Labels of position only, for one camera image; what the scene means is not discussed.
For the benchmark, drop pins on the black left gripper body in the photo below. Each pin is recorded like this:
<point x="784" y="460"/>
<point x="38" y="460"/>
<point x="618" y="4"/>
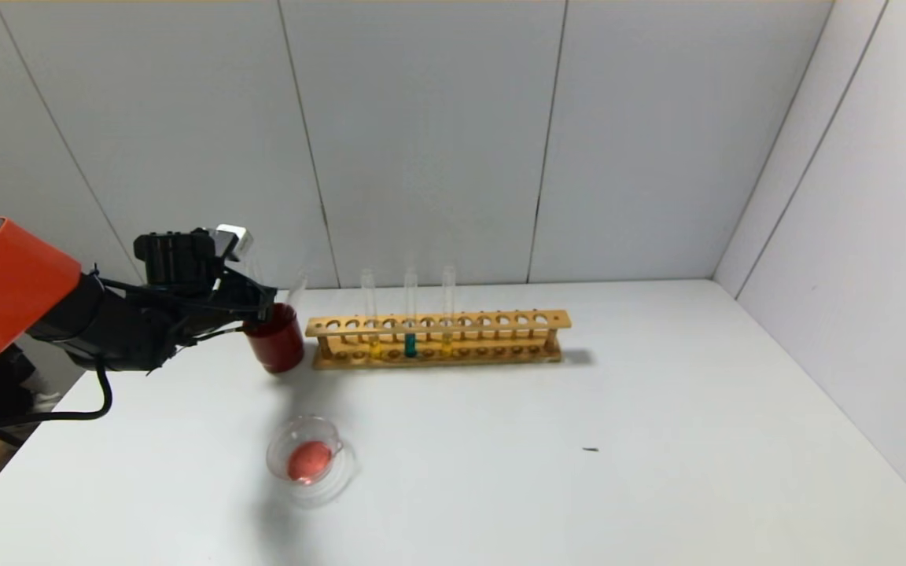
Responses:
<point x="263" y="303"/>

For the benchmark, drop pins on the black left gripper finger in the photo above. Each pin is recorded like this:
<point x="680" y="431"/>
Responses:
<point x="254" y="325"/>
<point x="252" y="287"/>

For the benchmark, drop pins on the test tube with red pigment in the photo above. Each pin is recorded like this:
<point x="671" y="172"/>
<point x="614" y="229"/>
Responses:
<point x="254" y="263"/>

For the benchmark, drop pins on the test tube with yellow pigment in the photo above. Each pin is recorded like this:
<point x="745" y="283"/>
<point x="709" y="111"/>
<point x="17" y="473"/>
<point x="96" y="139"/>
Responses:
<point x="374" y="346"/>
<point x="447" y="344"/>

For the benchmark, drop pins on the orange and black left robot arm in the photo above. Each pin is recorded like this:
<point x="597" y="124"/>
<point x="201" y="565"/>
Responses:
<point x="5" y="299"/>

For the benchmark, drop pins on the empty glass test tube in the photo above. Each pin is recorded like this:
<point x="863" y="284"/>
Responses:
<point x="297" y="284"/>

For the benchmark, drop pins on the test tube with teal pigment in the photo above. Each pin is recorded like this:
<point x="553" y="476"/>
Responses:
<point x="410" y="344"/>

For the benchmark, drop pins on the wooden test tube rack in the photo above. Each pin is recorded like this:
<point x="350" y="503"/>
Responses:
<point x="461" y="324"/>

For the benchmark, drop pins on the dark red plastic cup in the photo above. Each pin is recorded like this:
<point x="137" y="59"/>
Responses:
<point x="280" y="350"/>

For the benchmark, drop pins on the clear glass beaker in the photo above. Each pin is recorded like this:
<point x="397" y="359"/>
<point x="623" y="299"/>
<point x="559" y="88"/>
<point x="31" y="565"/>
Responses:
<point x="311" y="464"/>

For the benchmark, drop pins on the white shoe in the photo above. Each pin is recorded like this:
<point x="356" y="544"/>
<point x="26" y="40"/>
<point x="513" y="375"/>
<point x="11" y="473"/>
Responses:
<point x="44" y="401"/>

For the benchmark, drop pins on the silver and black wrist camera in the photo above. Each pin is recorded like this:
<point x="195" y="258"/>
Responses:
<point x="234" y="240"/>

